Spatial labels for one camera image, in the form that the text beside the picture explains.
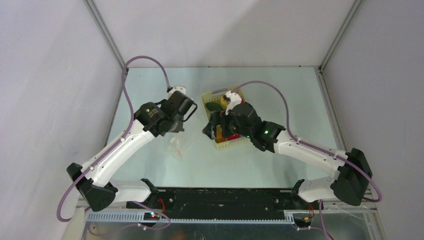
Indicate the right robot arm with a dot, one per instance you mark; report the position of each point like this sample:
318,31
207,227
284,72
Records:
348,173

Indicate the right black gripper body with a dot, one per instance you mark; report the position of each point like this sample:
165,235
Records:
215,124

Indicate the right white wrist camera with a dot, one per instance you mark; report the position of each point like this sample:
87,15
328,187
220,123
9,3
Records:
229,100

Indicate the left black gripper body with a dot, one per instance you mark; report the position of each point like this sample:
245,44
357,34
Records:
178,126

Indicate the red apple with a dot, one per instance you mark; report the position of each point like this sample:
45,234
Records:
233,137

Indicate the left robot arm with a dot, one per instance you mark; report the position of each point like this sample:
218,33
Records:
94,179

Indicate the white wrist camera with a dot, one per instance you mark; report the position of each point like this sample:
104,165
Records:
174,89
229,100

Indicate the yellow plastic basket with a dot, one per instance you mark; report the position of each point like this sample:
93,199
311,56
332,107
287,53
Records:
214,97

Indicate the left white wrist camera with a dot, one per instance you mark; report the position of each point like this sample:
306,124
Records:
174,89

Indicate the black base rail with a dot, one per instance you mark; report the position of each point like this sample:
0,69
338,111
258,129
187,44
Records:
233,204

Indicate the small circuit board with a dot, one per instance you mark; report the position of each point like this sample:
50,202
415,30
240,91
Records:
151,216

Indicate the clear dotted zip bag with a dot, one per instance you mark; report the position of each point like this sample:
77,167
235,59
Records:
179,144

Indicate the green avocado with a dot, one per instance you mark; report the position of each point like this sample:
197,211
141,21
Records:
213,106

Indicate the white perforated cable tray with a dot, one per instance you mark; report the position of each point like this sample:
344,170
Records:
137,217

